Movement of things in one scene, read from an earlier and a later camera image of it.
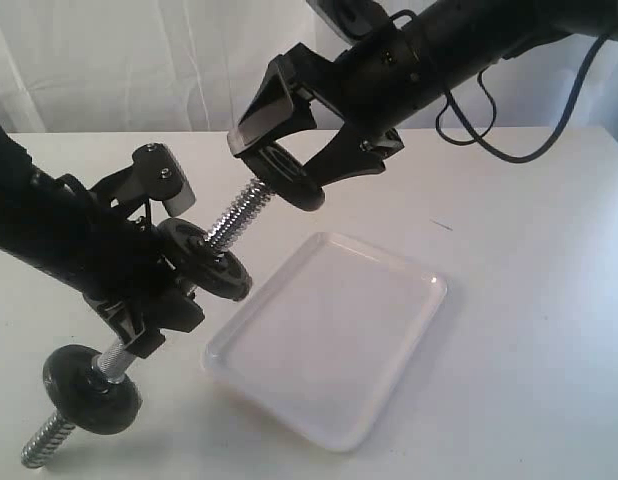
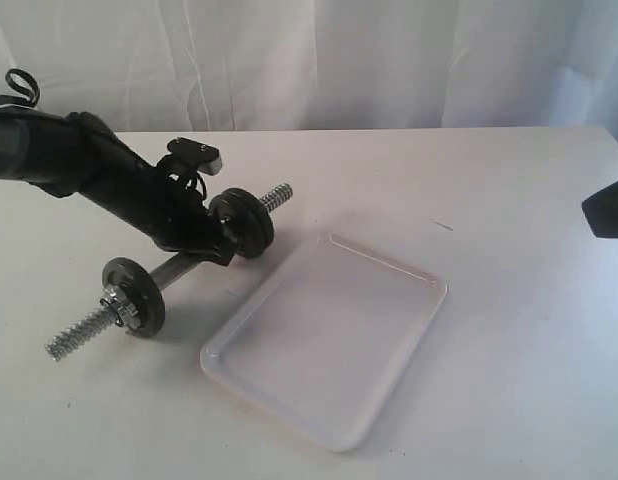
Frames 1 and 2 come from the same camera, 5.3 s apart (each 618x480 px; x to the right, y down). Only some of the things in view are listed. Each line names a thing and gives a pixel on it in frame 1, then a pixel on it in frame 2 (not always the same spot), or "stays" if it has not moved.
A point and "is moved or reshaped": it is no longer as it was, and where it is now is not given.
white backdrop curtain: (68, 67) stays
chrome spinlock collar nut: (111, 368) is moved or reshaped
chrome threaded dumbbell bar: (111, 360) → (99, 316)
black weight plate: (278, 170) → (239, 222)
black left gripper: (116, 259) → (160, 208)
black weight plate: (192, 254) → (264, 218)
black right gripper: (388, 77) → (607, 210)
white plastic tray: (326, 341) stays
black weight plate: (84, 399) is moved or reshaped
